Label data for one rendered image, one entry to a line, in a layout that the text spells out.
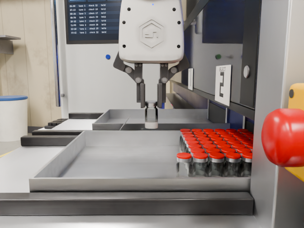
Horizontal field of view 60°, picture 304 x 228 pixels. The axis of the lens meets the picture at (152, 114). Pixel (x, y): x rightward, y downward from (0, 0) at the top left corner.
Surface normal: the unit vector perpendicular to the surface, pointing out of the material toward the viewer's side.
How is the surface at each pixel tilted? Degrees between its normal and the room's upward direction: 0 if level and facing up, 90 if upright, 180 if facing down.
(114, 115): 90
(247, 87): 90
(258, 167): 90
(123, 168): 0
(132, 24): 89
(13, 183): 0
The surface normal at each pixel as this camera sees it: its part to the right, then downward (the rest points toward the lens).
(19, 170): 0.00, -0.99
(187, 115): 0.00, 0.15
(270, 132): -1.00, -0.04
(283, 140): -0.90, 0.04
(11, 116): 0.54, 0.19
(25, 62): -0.21, 0.15
